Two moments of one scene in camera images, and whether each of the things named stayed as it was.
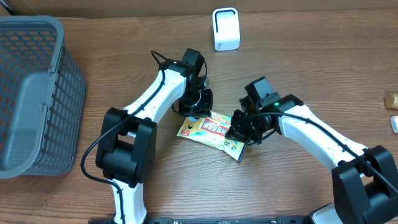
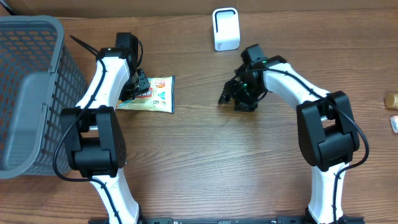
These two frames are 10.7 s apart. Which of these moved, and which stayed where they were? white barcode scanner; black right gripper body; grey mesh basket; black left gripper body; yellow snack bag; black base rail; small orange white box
Moved: black right gripper body; black left gripper body; yellow snack bag
Stayed: white barcode scanner; small orange white box; black base rail; grey mesh basket
